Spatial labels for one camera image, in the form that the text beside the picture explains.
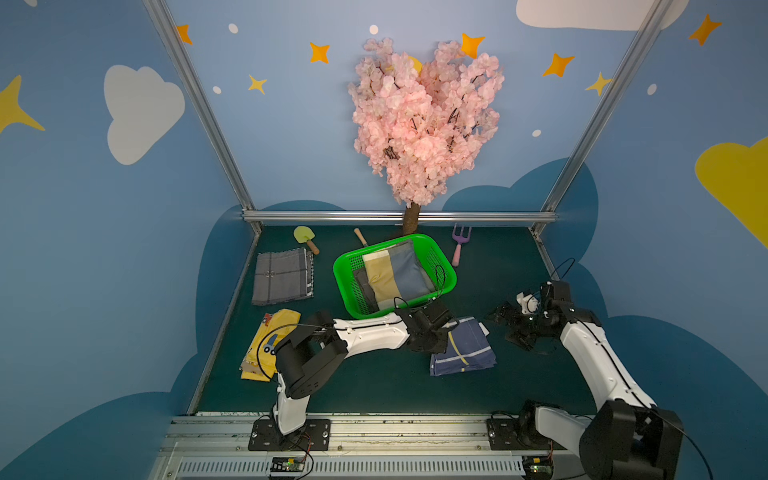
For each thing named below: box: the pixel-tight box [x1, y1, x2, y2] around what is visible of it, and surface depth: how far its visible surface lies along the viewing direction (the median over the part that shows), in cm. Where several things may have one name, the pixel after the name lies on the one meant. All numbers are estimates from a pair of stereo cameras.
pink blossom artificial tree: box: [348, 37, 505, 236], surface depth 75 cm
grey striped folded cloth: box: [252, 248, 314, 306], surface depth 107 cm
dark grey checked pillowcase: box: [353, 266, 380, 314], surface depth 103 cm
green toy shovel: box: [293, 225, 320, 255], surface depth 121 cm
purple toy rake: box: [452, 223, 472, 267], surface depth 121 cm
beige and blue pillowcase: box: [362, 240, 435, 310], surface depth 103 cm
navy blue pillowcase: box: [430, 316, 498, 377], surface depth 90 cm
